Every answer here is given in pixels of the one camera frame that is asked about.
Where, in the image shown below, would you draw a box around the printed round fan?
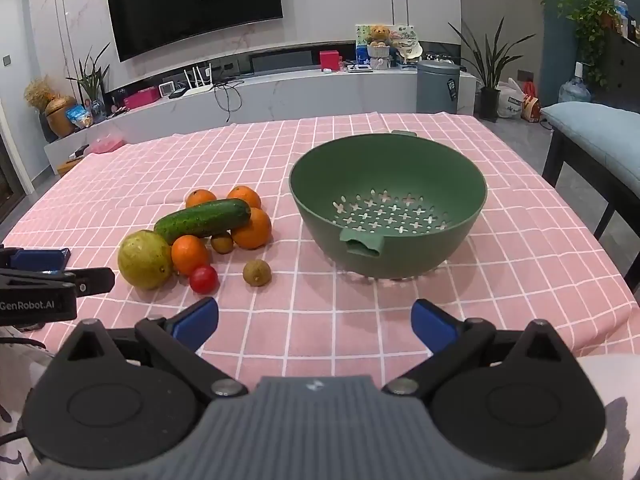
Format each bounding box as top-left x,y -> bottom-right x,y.
390,30 -> 423,66

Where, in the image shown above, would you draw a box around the white router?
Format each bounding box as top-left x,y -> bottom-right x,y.
172,64 -> 217,98

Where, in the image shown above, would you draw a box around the black cable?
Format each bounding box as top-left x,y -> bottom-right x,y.
212,77 -> 246,123

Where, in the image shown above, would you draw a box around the orange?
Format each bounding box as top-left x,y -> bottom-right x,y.
226,185 -> 262,210
171,235 -> 211,277
230,207 -> 272,251
185,189 -> 218,209

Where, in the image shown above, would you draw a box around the red tomato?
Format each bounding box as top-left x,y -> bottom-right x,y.
189,265 -> 220,294

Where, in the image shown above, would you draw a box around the green plant glass vase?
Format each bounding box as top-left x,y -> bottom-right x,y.
66,42 -> 111,123

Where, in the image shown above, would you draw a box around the green colander bowl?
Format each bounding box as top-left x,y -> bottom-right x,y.
288,130 -> 488,280

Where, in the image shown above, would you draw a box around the white TV cabinet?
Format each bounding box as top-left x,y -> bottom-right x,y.
44,67 -> 476,161

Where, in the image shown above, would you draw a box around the pink plastic container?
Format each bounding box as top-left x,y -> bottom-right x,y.
87,136 -> 126,154

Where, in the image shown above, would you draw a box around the black flat television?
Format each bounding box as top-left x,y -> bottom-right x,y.
105,0 -> 284,62

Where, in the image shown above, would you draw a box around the orange red bag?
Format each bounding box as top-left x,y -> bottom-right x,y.
521,81 -> 542,122

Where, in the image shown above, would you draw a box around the pink box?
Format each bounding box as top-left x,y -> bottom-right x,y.
123,86 -> 160,111

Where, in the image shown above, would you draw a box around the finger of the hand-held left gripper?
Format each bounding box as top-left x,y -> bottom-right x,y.
0,245 -> 71,272
0,267 -> 116,295

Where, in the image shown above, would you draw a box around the pink checked tablecloth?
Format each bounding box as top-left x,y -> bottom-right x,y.
0,112 -> 640,386

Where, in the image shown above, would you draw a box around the green cucumber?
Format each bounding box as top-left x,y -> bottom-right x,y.
153,198 -> 252,246

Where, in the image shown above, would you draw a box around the green ivy plant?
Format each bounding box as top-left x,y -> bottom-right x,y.
557,0 -> 618,86

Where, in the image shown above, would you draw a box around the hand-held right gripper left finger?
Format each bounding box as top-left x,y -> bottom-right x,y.
52,296 -> 249,400

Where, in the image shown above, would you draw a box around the white plastic bag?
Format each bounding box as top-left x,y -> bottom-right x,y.
496,78 -> 526,119

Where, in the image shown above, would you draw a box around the blue water jug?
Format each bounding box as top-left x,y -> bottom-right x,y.
558,61 -> 592,106

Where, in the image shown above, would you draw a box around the light blue cushion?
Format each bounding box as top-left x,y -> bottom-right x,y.
541,101 -> 640,196

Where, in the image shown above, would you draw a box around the potted plant black pot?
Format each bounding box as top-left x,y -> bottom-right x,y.
448,17 -> 536,122

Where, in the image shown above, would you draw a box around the yellow-green pear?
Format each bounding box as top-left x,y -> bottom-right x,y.
118,230 -> 174,291

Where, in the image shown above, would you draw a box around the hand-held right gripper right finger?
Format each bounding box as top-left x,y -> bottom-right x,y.
382,298 -> 581,399

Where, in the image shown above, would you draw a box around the grey trash can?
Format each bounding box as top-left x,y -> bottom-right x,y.
416,59 -> 461,116

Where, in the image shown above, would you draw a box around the dried flowers wooden vase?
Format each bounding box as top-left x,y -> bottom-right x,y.
24,76 -> 78,138

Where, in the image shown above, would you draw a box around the dark cabinet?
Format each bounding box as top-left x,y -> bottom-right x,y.
597,25 -> 640,106

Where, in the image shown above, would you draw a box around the blue snack packets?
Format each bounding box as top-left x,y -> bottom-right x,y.
67,104 -> 94,128

